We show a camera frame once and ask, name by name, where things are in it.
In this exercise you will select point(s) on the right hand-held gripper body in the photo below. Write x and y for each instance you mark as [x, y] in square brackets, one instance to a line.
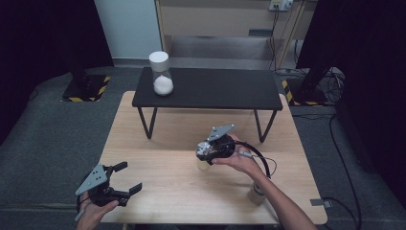
[221, 147]

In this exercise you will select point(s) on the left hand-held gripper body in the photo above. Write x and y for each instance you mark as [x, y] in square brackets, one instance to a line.
[95, 182]

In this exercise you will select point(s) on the glass jar of yellow powder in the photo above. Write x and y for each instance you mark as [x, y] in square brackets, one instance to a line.
[203, 166]

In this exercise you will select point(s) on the grey flat bar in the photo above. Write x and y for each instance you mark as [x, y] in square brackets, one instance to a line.
[260, 32]

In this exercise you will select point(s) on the person's right hand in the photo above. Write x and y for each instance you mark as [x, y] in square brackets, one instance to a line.
[245, 161]

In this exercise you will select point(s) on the glass jar of brown powder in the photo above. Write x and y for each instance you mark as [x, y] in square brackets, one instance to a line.
[255, 198]

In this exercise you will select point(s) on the white lidded jar white powder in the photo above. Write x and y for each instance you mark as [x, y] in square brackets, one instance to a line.
[162, 84]

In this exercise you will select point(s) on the black curtain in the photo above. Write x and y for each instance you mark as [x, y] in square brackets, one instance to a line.
[367, 64]
[38, 48]

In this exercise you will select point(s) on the person's left hand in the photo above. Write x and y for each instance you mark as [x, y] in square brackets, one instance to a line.
[91, 217]

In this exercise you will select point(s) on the white wall power outlet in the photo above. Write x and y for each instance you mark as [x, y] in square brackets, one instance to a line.
[281, 4]

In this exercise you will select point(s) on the black metal shelf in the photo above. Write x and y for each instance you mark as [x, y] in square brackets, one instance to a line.
[210, 87]

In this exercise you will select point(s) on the grey tape strip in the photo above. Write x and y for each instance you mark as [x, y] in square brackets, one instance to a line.
[319, 202]

